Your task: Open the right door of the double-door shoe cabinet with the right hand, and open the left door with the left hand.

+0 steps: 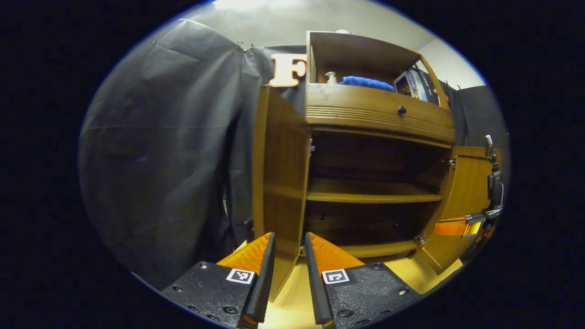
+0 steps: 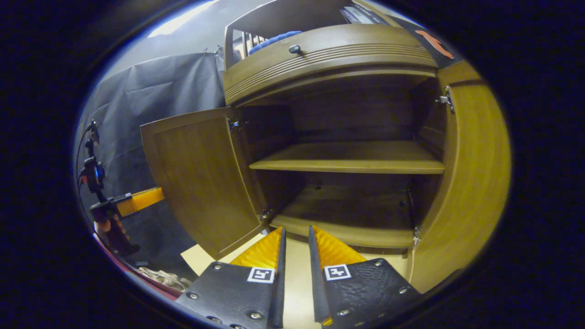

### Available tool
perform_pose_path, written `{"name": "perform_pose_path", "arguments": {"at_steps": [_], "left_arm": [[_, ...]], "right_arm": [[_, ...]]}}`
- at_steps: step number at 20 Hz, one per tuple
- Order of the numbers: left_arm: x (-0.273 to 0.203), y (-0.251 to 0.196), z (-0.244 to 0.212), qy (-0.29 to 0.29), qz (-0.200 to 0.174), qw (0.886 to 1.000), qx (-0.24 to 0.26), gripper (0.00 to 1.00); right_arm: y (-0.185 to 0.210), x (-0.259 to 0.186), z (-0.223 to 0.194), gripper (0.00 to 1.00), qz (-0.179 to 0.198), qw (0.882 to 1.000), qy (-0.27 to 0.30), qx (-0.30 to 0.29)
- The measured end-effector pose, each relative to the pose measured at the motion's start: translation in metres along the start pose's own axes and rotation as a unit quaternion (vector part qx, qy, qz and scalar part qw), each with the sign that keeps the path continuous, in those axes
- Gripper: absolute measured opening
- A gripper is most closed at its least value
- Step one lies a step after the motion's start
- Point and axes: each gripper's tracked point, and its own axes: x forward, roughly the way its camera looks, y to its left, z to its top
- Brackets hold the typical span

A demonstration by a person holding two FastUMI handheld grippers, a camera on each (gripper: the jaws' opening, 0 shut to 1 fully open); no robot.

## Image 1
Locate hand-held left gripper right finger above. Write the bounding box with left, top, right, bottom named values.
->
left=304, top=232, right=421, bottom=329

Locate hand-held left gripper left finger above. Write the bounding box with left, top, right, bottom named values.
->
left=161, top=232, right=276, bottom=329

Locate wooden cabinet door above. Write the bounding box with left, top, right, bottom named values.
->
left=414, top=145, right=504, bottom=275
left=251, top=85, right=314, bottom=302

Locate wooden inner shelf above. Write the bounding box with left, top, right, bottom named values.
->
left=306, top=178, right=443, bottom=204

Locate grey spine book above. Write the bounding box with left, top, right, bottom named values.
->
left=407, top=69, right=430, bottom=102

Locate wooden ribbed drawer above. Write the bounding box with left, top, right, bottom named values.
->
left=305, top=82, right=456, bottom=145

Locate black backdrop cloth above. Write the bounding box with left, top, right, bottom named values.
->
left=78, top=18, right=510, bottom=291

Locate blue towel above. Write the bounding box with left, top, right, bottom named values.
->
left=337, top=76, right=395, bottom=92

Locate ceiling light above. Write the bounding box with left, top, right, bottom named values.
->
left=213, top=0, right=320, bottom=12

